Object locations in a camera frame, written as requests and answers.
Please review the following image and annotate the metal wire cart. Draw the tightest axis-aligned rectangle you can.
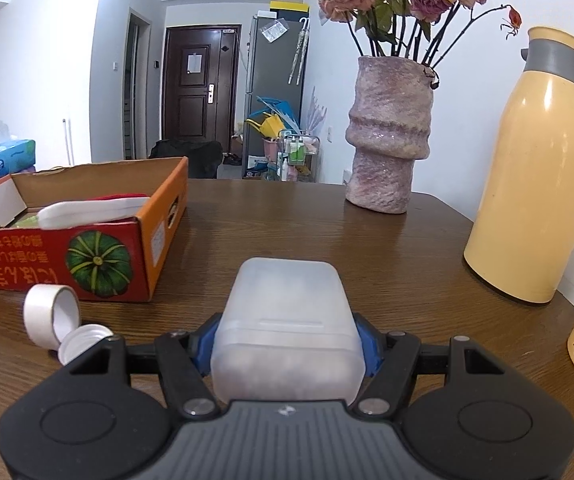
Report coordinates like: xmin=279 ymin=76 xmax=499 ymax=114
xmin=277 ymin=130 xmax=320 ymax=183

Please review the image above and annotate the folded clear umbrella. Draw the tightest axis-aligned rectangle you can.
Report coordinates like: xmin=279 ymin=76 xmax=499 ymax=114
xmin=289 ymin=16 xmax=310 ymax=85

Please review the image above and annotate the white bottle cap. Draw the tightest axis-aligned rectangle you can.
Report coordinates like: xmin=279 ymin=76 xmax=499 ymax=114
xmin=57 ymin=324 xmax=114 ymax=366

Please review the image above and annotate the paper sheet in plastic bag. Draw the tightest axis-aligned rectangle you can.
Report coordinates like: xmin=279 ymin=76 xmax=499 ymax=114
xmin=259 ymin=20 xmax=290 ymax=43

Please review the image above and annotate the yellow thermos jug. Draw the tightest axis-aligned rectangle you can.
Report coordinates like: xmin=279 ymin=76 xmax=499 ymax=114
xmin=463 ymin=26 xmax=574 ymax=305

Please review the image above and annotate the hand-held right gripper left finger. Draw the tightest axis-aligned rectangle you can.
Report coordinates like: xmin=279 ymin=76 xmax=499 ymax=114
xmin=58 ymin=314 xmax=224 ymax=419

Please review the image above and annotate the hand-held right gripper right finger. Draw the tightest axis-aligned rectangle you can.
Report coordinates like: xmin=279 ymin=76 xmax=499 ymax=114
xmin=351 ymin=311 xmax=506 ymax=418

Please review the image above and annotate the black chair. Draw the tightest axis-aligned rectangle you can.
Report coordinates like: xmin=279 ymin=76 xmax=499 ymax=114
xmin=148 ymin=139 xmax=224 ymax=179

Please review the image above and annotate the blue tissue pack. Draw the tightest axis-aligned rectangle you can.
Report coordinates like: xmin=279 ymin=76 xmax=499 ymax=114
xmin=0 ymin=120 xmax=37 ymax=183

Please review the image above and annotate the blue folded item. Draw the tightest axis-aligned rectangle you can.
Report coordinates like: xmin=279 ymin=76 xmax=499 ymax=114
xmin=247 ymin=95 xmax=300 ymax=133

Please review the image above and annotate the orange printed cardboard box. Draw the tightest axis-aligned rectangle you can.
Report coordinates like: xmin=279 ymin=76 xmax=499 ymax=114
xmin=0 ymin=156 xmax=189 ymax=303

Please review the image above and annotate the yellow and black box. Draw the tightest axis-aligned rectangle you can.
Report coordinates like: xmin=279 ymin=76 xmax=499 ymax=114
xmin=270 ymin=0 xmax=310 ymax=23

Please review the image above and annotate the pink textured vase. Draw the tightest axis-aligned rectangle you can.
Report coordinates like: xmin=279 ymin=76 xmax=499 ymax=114
xmin=344 ymin=56 xmax=440 ymax=215

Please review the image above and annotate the dark brown door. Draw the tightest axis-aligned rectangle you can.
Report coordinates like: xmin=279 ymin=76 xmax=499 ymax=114
xmin=162 ymin=24 xmax=242 ymax=155

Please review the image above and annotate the yellow watering can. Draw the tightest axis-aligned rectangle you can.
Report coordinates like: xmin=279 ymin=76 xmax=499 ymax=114
xmin=245 ymin=115 xmax=285 ymax=141

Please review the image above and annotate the purple feather decoration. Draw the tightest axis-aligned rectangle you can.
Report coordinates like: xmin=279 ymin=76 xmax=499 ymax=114
xmin=302 ymin=86 xmax=328 ymax=133

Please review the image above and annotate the translucent white plastic case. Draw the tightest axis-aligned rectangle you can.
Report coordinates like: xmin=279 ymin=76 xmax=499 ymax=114
xmin=209 ymin=257 xmax=366 ymax=406

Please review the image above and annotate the grey refrigerator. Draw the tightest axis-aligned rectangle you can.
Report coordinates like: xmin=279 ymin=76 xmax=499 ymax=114
xmin=242 ymin=14 xmax=308 ymax=178

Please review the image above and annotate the white tape roll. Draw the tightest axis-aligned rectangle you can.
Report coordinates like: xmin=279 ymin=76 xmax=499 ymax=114
xmin=23 ymin=285 xmax=82 ymax=348

